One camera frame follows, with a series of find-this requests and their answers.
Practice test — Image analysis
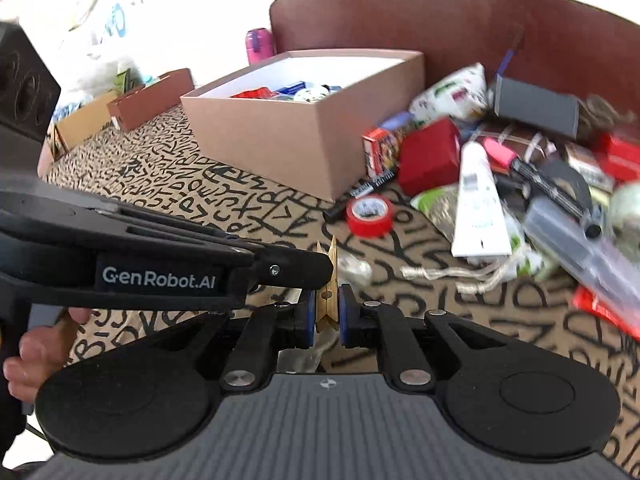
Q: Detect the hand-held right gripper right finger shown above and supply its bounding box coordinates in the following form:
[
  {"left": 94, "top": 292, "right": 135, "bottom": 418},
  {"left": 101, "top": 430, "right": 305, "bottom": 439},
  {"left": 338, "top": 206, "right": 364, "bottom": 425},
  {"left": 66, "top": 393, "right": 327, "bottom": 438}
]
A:
[{"left": 338, "top": 285, "right": 506, "bottom": 394}]

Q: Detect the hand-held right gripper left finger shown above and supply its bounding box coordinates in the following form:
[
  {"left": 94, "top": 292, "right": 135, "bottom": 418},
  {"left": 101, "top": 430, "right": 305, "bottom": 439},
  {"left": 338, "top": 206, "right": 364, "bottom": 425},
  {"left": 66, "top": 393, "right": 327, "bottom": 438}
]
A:
[{"left": 162, "top": 292, "right": 317, "bottom": 392}]

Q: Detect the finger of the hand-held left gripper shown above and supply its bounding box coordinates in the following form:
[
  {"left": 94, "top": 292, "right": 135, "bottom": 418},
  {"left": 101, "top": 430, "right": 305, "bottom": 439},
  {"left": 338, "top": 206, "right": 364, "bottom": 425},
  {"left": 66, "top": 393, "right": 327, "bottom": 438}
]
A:
[
  {"left": 94, "top": 203, "right": 297, "bottom": 255},
  {"left": 254, "top": 248, "right": 335, "bottom": 292}
]

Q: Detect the wooden clothespin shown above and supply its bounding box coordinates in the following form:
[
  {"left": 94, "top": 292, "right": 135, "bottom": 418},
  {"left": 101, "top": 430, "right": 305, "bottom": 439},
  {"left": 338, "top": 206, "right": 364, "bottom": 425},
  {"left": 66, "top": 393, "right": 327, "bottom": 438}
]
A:
[{"left": 315, "top": 235, "right": 341, "bottom": 334}]

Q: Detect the red tape roll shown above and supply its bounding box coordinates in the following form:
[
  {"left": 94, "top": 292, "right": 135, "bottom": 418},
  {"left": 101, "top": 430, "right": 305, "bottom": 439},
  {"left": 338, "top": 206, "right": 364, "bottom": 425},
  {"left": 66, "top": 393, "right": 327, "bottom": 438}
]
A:
[{"left": 346, "top": 194, "right": 396, "bottom": 239}]

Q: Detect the black pen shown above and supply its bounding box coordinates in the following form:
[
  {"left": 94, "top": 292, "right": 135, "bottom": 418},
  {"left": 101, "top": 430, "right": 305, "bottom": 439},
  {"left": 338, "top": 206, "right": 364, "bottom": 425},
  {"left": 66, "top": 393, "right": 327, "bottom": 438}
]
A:
[{"left": 322, "top": 170, "right": 397, "bottom": 222}]

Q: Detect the brown cardboard box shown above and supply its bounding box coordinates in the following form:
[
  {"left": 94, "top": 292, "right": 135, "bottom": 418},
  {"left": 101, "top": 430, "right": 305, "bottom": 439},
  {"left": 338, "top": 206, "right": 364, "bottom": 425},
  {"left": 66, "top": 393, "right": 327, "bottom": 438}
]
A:
[{"left": 180, "top": 50, "right": 426, "bottom": 204}]

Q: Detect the white cosmetic tube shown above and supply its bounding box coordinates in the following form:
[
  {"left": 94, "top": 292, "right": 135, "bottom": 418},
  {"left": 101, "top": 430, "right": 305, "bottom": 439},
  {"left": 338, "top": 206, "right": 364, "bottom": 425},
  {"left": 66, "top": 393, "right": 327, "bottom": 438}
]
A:
[{"left": 450, "top": 141, "right": 514, "bottom": 259}]

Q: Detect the clear plastic case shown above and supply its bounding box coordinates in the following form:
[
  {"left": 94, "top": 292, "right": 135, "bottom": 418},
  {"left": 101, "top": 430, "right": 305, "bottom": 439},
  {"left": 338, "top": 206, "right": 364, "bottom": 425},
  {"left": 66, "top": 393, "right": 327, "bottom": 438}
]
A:
[{"left": 522, "top": 197, "right": 640, "bottom": 302}]

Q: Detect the person's left hand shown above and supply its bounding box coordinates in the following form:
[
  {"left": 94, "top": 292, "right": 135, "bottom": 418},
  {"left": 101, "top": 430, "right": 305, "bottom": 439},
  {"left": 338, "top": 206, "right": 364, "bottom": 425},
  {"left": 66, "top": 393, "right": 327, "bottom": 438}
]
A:
[{"left": 2, "top": 307, "right": 94, "bottom": 404}]

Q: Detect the crumpled clear plastic wrap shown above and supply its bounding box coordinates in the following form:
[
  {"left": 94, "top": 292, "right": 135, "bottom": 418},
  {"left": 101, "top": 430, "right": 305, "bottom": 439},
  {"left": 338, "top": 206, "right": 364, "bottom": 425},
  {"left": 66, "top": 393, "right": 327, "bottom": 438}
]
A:
[{"left": 337, "top": 252, "right": 374, "bottom": 287}]

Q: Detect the letter print blanket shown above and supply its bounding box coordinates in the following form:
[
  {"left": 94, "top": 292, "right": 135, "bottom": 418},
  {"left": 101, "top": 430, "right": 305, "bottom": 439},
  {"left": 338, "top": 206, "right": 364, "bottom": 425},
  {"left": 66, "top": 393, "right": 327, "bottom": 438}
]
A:
[{"left": 37, "top": 102, "right": 640, "bottom": 471}]

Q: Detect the long brown box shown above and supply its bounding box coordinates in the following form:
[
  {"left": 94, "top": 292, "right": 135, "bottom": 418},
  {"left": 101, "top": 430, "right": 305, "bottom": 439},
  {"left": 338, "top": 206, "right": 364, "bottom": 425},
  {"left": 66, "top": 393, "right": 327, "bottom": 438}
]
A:
[{"left": 107, "top": 67, "right": 195, "bottom": 133}]

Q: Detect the green snack packet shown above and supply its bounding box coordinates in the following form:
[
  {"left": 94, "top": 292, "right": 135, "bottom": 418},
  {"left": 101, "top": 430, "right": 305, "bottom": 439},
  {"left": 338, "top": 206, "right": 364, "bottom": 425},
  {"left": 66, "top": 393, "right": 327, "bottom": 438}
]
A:
[{"left": 410, "top": 185, "right": 462, "bottom": 242}]

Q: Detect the open corrugated cardboard box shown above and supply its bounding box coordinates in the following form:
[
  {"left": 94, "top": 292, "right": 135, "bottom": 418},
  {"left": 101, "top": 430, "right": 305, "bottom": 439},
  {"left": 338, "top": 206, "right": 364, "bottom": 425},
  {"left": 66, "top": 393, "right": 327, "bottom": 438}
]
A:
[{"left": 37, "top": 90, "right": 121, "bottom": 177}]

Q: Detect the colourful toy card box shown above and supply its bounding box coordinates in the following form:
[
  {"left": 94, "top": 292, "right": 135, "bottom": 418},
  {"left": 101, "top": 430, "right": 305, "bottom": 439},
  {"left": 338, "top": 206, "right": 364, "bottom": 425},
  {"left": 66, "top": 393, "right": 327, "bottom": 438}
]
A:
[{"left": 362, "top": 112, "right": 426, "bottom": 181}]

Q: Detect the blue box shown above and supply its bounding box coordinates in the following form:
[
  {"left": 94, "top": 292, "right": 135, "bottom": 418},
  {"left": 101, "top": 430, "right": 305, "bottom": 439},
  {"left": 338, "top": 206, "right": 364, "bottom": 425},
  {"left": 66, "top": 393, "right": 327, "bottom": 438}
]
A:
[{"left": 272, "top": 80, "right": 309, "bottom": 97}]

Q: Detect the pink thermos bottle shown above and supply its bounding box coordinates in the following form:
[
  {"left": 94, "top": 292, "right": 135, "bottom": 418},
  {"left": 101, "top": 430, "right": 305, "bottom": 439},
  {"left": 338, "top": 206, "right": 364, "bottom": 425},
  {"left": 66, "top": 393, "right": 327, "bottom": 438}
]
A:
[{"left": 244, "top": 27, "right": 276, "bottom": 66}]

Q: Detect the white plastic bag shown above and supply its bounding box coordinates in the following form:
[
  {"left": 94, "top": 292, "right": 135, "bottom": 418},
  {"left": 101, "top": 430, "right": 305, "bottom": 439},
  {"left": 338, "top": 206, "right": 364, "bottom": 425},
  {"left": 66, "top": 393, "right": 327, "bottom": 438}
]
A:
[{"left": 60, "top": 0, "right": 146, "bottom": 86}]

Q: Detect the christmas print pouch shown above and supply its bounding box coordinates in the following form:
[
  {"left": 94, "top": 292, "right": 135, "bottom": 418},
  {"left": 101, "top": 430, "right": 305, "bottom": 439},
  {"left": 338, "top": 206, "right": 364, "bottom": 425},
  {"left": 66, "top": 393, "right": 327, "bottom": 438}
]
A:
[{"left": 409, "top": 62, "right": 489, "bottom": 122}]

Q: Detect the black marker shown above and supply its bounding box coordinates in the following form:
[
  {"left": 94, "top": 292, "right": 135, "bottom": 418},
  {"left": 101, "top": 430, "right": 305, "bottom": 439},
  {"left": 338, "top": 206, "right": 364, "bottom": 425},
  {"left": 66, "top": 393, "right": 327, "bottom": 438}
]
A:
[{"left": 511, "top": 158, "right": 604, "bottom": 239}]

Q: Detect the brown striped package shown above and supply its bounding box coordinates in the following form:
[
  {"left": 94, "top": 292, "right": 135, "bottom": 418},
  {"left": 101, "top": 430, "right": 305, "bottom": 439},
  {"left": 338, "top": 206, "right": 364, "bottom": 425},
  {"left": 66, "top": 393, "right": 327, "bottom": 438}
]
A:
[{"left": 475, "top": 124, "right": 557, "bottom": 162}]

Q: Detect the grey tape roll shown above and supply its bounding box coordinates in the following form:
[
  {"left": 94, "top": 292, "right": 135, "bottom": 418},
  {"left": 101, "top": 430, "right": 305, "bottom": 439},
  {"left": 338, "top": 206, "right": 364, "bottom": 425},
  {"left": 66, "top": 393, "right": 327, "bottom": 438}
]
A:
[{"left": 537, "top": 160, "right": 594, "bottom": 211}]

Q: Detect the red foil packet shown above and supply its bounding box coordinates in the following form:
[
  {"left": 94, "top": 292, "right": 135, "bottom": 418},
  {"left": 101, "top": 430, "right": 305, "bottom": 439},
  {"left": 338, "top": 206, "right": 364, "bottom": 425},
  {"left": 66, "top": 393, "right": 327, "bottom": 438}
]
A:
[{"left": 572, "top": 287, "right": 640, "bottom": 342}]

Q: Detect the brown wooden headboard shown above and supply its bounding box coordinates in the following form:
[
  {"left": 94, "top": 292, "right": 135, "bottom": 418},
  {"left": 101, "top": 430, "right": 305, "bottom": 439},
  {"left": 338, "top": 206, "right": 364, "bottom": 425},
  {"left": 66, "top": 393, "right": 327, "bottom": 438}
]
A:
[{"left": 270, "top": 0, "right": 640, "bottom": 128}]

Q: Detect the dark grey package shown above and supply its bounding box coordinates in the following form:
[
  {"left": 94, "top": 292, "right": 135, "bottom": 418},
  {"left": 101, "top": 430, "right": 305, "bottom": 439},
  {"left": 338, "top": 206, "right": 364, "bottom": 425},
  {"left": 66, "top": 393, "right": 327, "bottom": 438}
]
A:
[{"left": 487, "top": 77, "right": 581, "bottom": 141}]

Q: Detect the small barcode box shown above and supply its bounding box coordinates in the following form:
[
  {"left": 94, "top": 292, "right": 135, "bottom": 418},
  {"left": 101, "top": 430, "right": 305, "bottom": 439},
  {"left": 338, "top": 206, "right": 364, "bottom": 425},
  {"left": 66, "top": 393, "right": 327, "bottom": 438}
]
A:
[{"left": 565, "top": 142, "right": 617, "bottom": 192}]

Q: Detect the white patterned tape roll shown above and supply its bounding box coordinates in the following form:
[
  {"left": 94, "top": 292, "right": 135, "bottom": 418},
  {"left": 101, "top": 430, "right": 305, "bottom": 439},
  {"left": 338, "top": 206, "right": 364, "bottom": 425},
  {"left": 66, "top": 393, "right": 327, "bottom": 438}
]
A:
[{"left": 607, "top": 182, "right": 640, "bottom": 252}]

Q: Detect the thin blue stick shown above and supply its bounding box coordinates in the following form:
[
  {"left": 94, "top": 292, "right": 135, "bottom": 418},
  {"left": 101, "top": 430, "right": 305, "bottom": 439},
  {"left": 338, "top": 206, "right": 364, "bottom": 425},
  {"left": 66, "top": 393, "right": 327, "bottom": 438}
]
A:
[{"left": 497, "top": 27, "right": 526, "bottom": 80}]

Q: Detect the red gift box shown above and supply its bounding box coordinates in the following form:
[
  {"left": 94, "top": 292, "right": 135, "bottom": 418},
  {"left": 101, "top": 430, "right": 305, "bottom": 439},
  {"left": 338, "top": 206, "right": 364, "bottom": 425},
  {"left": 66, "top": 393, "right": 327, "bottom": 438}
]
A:
[{"left": 595, "top": 127, "right": 640, "bottom": 182}]

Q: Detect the brown knotted cord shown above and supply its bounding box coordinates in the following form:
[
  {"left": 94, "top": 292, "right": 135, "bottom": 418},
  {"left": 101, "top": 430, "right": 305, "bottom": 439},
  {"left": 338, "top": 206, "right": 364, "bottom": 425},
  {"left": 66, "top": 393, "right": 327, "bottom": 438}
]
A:
[{"left": 580, "top": 94, "right": 637, "bottom": 137}]

